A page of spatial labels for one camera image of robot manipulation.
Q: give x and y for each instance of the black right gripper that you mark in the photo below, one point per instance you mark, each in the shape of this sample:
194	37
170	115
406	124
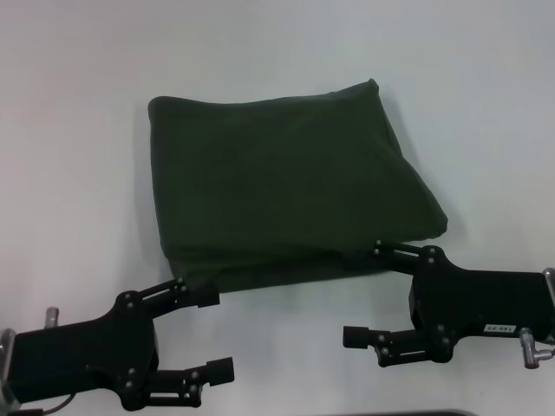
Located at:
477	307

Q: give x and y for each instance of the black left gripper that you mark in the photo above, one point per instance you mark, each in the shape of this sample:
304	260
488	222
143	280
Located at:
86	351

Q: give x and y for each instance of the dark green FREE t-shirt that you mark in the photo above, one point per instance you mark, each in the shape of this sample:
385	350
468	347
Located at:
269	186

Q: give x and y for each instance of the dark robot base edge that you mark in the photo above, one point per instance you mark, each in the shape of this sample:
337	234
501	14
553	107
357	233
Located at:
442	413

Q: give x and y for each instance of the white and silver right robot arm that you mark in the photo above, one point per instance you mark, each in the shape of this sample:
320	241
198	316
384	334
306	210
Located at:
551	284

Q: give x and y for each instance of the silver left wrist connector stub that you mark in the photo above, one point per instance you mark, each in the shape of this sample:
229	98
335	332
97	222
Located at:
52	317

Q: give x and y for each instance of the silver wrist connector stub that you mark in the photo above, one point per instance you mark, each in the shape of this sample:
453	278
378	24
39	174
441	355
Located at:
529	353
52	317

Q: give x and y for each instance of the silver right wrist connector stub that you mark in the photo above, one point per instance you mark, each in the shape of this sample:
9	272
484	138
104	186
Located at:
529	353

